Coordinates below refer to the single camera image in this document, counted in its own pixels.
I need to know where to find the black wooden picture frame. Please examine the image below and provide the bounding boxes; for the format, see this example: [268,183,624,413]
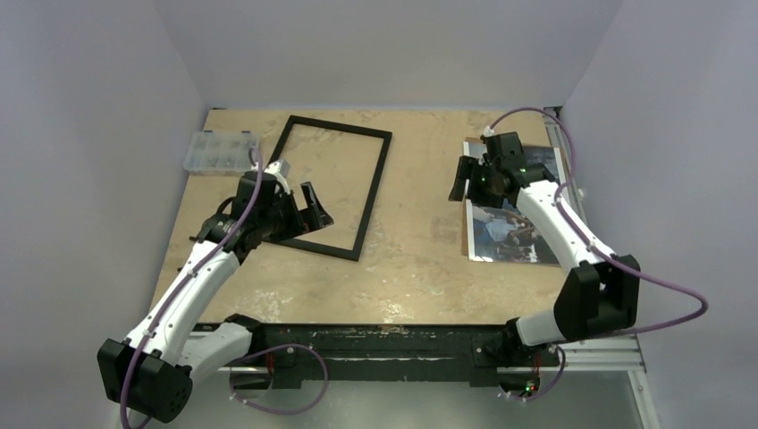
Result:
[270,115,393,262]

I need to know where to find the clear plastic organizer box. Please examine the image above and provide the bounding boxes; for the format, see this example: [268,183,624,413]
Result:
[183,130,259,176]

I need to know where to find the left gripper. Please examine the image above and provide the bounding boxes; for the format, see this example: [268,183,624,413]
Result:
[258,182,332,243]

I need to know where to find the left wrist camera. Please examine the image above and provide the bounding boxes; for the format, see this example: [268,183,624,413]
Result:
[264,159,291,194]

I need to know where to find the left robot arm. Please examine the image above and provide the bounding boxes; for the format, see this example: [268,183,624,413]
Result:
[97,169,333,428]

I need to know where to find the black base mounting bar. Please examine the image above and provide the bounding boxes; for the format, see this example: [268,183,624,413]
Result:
[231,320,560,389]

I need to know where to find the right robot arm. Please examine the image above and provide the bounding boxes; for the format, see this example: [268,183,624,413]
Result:
[449,132,639,364]

